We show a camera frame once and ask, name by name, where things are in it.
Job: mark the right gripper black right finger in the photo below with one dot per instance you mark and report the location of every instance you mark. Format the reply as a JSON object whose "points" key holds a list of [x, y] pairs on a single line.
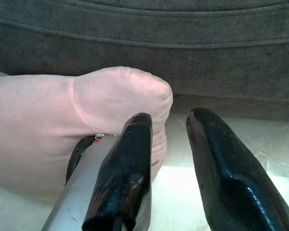
{"points": [[231, 187]]}

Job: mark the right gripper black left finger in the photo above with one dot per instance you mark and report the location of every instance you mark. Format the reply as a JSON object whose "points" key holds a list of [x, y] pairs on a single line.
{"points": [[125, 173]]}

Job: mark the pink cat face pillow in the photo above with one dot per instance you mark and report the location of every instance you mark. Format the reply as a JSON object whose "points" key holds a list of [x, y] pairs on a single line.
{"points": [[50, 115]]}

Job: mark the dark grey fabric sofa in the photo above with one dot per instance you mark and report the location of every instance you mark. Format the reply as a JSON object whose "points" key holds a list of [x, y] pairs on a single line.
{"points": [[159, 48]]}

